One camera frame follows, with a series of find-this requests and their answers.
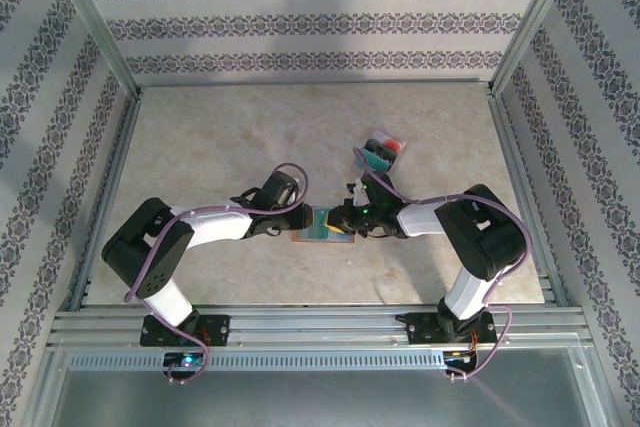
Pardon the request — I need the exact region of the tan leather card holder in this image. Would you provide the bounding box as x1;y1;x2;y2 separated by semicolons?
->
290;206;357;244

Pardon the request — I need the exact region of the red white plastic card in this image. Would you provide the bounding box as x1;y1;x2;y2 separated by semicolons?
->
372;130;404;154

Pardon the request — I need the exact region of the clear acrylic card box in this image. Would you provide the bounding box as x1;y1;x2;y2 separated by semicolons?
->
352;127;407;178

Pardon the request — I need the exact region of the grey sheet metal tray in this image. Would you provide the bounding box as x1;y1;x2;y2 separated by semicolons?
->
22;346;621;427

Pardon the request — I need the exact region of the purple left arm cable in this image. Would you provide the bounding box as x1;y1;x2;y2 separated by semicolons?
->
123;162;311;387

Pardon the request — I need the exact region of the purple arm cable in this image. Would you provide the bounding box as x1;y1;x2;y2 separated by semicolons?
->
352;146;531;382
123;162;311;387

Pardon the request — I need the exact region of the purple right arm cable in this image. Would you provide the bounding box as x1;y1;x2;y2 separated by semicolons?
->
352;146;531;382

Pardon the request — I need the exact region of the wide aluminium base rail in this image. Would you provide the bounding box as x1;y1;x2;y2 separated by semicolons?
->
49;304;586;351

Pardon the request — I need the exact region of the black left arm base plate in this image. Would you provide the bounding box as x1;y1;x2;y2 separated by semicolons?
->
139;314;232;348

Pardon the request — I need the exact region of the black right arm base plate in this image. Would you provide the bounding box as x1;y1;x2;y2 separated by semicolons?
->
405;311;499;347

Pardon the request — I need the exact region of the thin aluminium cross rail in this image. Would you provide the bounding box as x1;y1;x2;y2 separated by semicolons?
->
134;77;496;89

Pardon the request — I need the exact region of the slotted metal cable duct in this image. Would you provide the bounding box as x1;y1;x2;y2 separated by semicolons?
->
67;350;446;372

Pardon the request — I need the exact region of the aluminium side rail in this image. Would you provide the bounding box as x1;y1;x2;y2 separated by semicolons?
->
487;89;571;308
67;91;144;311

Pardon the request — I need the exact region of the aluminium frame post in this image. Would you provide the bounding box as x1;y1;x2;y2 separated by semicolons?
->
487;0;589;98
42;0;144;98

